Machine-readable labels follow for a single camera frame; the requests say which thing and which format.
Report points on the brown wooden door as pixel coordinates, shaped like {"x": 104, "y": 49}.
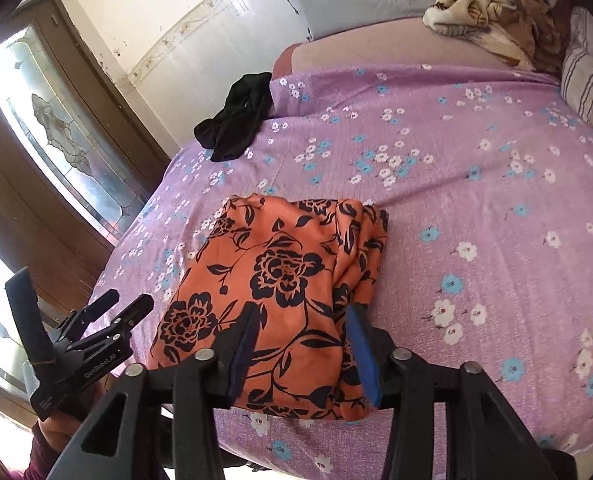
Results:
{"x": 76, "y": 167}

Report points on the purple floral bedsheet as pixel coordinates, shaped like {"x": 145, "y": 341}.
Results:
{"x": 487, "y": 178}

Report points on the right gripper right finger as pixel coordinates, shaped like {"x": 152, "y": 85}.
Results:
{"x": 484, "y": 437}

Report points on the pink mattress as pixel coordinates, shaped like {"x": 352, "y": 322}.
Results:
{"x": 405, "y": 41}

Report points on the striped cushion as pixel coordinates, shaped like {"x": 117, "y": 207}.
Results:
{"x": 577, "y": 71}

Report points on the orange floral dress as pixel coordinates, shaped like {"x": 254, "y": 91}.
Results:
{"x": 301, "y": 264}

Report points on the black garment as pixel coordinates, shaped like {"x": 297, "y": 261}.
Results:
{"x": 233, "y": 129}

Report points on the left hand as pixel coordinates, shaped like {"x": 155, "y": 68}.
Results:
{"x": 58, "y": 430}

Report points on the beige floral blanket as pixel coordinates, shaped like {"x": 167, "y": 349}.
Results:
{"x": 528, "y": 35}

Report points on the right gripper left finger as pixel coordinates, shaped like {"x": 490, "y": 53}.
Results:
{"x": 121, "y": 437}

